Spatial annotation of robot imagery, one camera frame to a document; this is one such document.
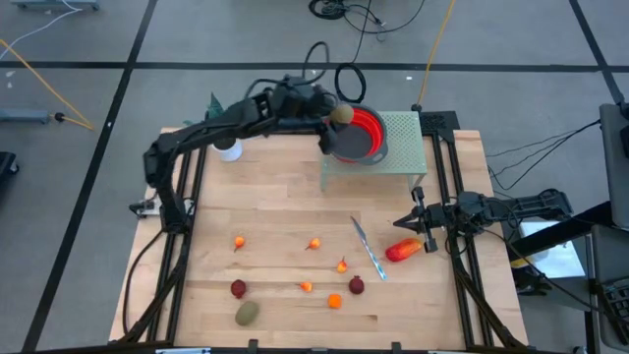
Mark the black aluminium table frame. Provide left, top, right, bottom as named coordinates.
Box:
left=107, top=110, right=530, bottom=354

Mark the white plant pot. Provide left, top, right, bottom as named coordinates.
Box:
left=211, top=137, right=244, bottom=163

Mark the red collapsible bowl grey rim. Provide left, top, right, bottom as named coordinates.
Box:
left=329, top=103, right=389, bottom=166

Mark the olive-brown toy kiwi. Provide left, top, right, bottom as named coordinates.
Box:
left=234, top=300, right=260, bottom=327
left=328, top=102, right=356, bottom=126

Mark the red-orange toy mango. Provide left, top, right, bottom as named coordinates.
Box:
left=384, top=237, right=424, bottom=264

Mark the grey laptop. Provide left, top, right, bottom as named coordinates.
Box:
left=589, top=223, right=629, bottom=353

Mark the white box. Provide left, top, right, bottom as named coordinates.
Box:
left=518, top=219, right=587, bottom=280

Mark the black floor object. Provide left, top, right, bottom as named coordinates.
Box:
left=0, top=150, right=21, bottom=177

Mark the green snake plant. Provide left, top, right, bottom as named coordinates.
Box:
left=182, top=91, right=228, bottom=127

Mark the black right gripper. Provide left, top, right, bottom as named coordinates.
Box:
left=392, top=188, right=458, bottom=254

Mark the yellow floor cable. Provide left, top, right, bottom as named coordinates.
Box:
left=0, top=38, right=95, bottom=132

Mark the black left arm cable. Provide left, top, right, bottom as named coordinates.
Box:
left=302, top=40, right=331, bottom=88

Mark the black hanging cable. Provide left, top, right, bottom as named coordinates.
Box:
left=334, top=0, right=375, bottom=104

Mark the green perforated metal shelf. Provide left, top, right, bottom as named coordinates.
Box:
left=319, top=110, right=429, bottom=193

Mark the yellow hanging cable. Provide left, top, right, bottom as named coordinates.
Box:
left=415, top=0, right=457, bottom=110

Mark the white floor cable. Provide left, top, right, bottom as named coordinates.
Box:
left=0, top=0, right=86, bottom=48

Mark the grey control box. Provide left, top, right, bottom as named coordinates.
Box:
left=128, top=196, right=163, bottom=220

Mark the knife with patterned handle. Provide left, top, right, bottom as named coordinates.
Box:
left=350, top=215, right=389, bottom=282

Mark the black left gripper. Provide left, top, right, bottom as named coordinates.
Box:
left=280, top=87, right=345, bottom=154

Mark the grey floor bar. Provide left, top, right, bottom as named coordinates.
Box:
left=0, top=108, right=53, bottom=125

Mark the grey furniture base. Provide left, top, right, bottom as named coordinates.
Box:
left=9, top=0, right=100, bottom=12

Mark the black floor cable coil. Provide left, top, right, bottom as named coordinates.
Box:
left=308, top=0, right=428, bottom=34

